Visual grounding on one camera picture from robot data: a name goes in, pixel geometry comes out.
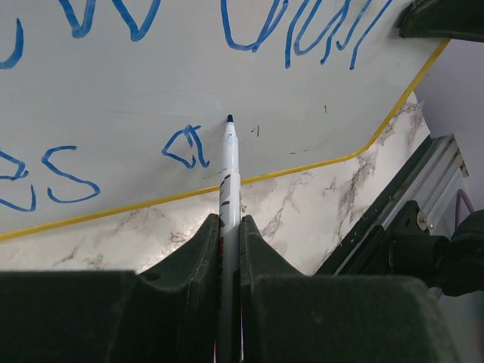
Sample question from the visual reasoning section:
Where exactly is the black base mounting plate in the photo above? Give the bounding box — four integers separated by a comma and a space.
315, 136, 433, 275

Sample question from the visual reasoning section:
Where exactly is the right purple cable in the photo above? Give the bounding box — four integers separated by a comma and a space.
453, 188, 476, 228

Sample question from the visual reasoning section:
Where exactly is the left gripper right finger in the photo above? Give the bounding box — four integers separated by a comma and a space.
240, 216, 460, 362

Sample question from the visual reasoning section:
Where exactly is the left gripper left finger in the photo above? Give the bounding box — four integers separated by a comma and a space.
1, 214, 219, 362

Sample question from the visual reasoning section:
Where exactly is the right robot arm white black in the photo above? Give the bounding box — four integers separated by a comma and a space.
387, 1, 483, 296

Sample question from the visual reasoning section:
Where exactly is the yellow framed whiteboard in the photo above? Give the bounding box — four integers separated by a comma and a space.
1, 1, 446, 238

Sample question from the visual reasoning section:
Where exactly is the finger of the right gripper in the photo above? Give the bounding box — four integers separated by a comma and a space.
396, 0, 484, 41

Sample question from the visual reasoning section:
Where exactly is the white marker pen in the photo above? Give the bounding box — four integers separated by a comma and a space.
215, 115, 241, 362

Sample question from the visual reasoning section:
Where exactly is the aluminium rail frame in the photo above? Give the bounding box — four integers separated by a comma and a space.
335, 135, 468, 275

